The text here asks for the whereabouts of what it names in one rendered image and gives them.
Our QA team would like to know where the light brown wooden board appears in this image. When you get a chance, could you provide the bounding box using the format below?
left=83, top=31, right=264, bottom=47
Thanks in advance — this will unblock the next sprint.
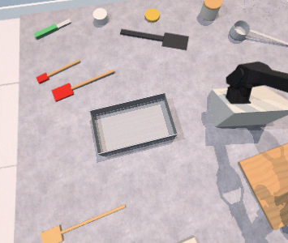
left=238, top=143, right=288, bottom=229

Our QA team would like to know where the grey cylinder with orange top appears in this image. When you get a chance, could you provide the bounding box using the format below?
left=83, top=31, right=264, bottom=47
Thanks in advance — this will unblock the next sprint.
left=200, top=0, right=222, bottom=21

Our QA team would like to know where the black spatula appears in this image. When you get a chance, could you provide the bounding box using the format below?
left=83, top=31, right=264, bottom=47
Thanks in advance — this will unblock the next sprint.
left=120, top=29, right=189, bottom=50

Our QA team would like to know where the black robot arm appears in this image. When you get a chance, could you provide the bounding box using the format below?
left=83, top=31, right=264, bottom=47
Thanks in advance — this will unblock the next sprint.
left=226, top=62, right=288, bottom=104

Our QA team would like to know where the yellow round disc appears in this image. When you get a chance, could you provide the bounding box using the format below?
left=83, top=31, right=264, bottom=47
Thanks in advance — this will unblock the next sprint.
left=145, top=9, right=160, bottom=22

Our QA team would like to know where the white cylinder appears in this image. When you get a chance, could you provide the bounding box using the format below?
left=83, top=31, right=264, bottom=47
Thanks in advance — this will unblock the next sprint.
left=92, top=8, right=109, bottom=25

